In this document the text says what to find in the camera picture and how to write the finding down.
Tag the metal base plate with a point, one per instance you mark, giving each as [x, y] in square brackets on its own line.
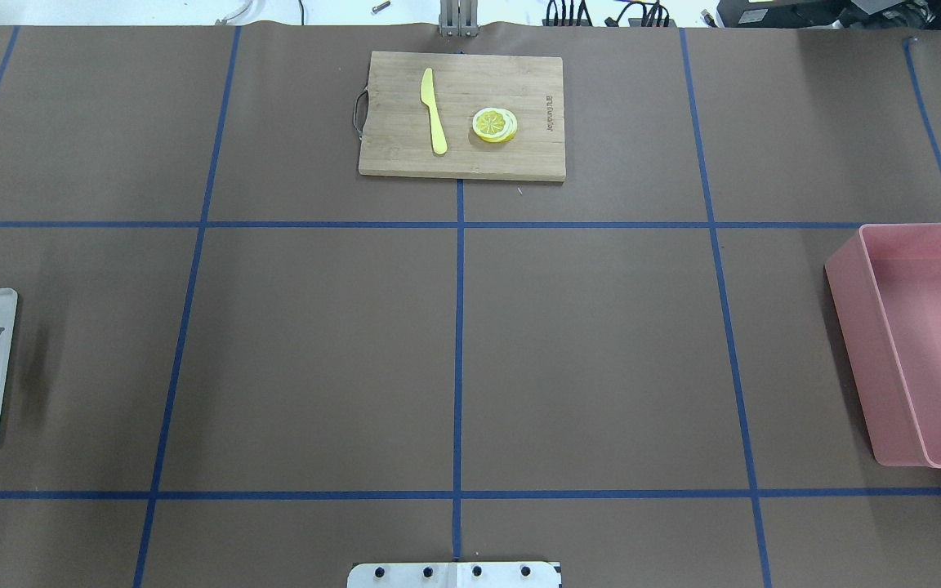
[457, 574]

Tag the yellow lemon slice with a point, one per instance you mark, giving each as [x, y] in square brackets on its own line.
[494, 125]

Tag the black equipment box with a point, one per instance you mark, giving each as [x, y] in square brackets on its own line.
[922, 15]

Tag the grey metal bracket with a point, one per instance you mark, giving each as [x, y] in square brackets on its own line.
[458, 18]

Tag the pink plastic bin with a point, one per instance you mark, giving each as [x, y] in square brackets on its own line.
[886, 287]

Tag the yellow plastic knife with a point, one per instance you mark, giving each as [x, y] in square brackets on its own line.
[438, 140]

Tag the bamboo cutting board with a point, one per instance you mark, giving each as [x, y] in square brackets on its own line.
[395, 136]

